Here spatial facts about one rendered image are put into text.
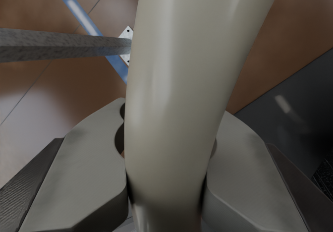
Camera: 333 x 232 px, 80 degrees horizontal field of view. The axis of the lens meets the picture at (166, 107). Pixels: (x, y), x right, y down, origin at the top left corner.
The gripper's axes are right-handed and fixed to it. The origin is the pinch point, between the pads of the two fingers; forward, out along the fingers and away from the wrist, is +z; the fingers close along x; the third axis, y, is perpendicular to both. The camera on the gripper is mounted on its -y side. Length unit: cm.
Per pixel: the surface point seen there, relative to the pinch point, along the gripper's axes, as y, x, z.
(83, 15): 11, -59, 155
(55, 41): 13, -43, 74
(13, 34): 8, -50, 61
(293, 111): 53, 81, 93
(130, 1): 0, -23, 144
